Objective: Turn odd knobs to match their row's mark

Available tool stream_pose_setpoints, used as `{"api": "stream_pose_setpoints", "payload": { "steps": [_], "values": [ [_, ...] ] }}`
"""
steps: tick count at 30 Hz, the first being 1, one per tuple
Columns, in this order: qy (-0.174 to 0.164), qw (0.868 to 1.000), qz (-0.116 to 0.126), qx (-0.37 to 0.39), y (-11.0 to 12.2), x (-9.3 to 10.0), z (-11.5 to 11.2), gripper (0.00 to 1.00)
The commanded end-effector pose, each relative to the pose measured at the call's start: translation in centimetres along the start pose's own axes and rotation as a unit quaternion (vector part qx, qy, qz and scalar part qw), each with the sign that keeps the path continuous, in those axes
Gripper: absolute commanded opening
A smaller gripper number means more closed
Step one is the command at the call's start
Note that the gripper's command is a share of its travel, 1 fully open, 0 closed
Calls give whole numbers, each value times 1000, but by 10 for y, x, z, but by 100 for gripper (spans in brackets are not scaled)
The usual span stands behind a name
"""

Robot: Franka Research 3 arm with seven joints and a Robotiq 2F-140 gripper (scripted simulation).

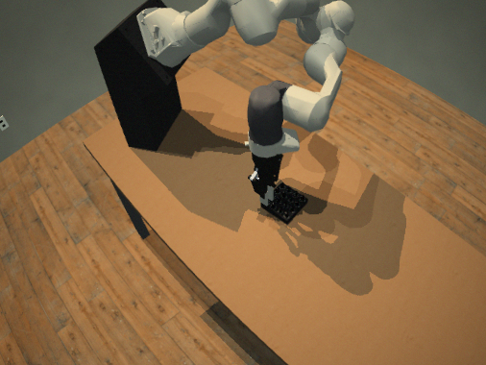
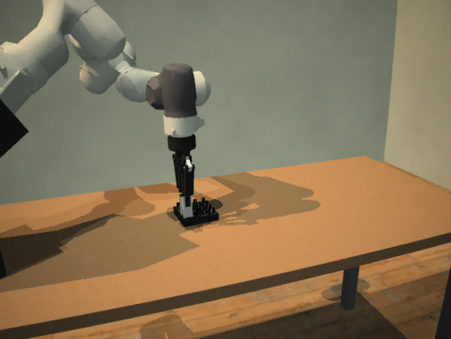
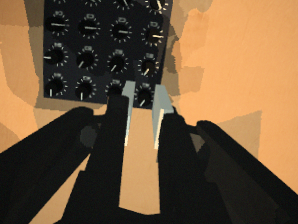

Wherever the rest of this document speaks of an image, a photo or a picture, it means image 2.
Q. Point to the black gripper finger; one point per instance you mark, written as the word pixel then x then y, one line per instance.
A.
pixel 178 181
pixel 187 182

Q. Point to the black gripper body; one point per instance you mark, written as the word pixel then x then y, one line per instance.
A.
pixel 182 144

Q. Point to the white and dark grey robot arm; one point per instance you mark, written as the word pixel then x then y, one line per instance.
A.
pixel 25 67

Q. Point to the black knob panel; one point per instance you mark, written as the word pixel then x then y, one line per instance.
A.
pixel 202 212

